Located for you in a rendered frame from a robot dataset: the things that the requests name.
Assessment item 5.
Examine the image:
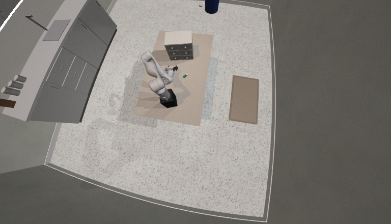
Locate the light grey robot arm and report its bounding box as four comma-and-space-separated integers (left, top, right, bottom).
141, 50, 174, 101

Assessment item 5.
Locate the grey chest of drawers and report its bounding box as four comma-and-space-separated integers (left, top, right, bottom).
164, 31, 193, 57

